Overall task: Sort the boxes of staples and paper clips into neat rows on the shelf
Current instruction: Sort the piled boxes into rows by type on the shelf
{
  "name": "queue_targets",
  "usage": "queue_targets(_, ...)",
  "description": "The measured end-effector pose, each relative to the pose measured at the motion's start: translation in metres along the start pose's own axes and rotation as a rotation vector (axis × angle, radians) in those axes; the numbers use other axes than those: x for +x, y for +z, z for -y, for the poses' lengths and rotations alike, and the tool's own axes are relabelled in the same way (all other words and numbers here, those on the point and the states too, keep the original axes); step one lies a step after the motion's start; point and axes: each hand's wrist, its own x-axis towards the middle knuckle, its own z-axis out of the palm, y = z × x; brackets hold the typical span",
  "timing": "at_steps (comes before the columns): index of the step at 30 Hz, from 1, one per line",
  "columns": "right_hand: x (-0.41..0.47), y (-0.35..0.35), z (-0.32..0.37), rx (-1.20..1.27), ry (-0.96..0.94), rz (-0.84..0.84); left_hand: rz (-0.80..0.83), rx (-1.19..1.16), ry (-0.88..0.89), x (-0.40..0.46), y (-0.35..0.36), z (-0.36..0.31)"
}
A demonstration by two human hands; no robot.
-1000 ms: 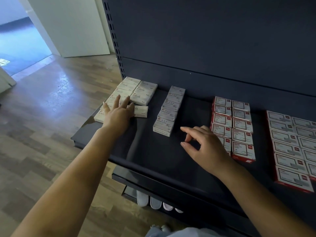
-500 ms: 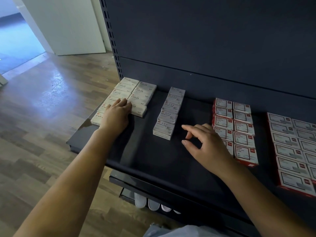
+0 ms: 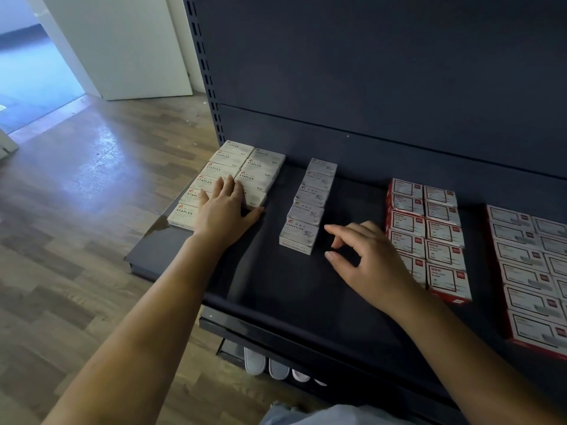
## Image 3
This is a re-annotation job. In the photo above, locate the person's right hand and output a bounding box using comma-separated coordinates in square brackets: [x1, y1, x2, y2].
[323, 221, 418, 319]

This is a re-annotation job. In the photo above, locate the person's left hand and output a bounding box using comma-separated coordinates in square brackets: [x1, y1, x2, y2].
[193, 175, 265, 249]

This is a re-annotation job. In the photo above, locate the dark metal shelf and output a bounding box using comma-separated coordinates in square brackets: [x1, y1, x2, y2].
[124, 0, 567, 425]

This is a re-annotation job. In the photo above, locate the person's right forearm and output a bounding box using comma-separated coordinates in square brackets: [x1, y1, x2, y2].
[381, 292, 567, 425]

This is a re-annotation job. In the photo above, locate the person's left forearm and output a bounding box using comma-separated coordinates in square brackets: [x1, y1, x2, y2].
[43, 234, 233, 425]

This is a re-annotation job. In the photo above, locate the person's grey clothing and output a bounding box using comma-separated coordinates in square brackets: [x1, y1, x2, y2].
[261, 403, 418, 425]

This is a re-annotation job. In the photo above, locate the grey slipper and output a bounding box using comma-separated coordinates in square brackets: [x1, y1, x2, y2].
[268, 358, 291, 381]
[243, 348, 267, 377]

